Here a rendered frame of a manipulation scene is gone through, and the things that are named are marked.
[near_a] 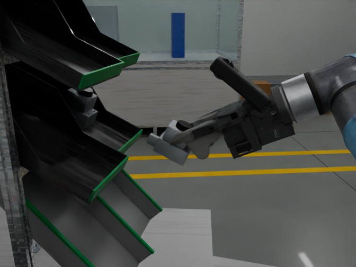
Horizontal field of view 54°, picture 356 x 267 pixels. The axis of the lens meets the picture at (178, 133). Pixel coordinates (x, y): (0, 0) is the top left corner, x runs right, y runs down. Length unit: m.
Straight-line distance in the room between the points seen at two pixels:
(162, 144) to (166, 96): 3.56
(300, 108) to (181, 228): 0.58
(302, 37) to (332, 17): 0.87
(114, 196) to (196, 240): 0.30
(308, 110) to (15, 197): 0.46
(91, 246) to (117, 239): 0.06
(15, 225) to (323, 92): 0.50
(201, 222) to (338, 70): 0.64
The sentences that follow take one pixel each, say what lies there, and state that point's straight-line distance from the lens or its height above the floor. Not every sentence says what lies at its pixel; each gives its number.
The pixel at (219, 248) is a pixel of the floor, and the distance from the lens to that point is 2.42.
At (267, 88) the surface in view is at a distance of 5.87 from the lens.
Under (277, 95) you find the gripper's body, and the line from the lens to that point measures 0.60.
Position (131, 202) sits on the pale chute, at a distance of 0.83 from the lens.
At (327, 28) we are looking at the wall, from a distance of 9.76.
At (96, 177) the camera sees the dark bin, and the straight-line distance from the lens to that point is 0.57.
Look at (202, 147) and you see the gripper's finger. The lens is 0.62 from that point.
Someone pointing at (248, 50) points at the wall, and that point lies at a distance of 9.06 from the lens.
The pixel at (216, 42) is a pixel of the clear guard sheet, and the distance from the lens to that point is 4.21.
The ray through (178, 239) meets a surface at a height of 0.86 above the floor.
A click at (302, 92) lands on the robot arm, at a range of 0.59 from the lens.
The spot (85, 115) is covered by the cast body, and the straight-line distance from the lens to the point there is 0.69.
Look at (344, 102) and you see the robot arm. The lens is 0.56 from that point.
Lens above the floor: 1.44
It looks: 19 degrees down
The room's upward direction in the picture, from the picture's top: straight up
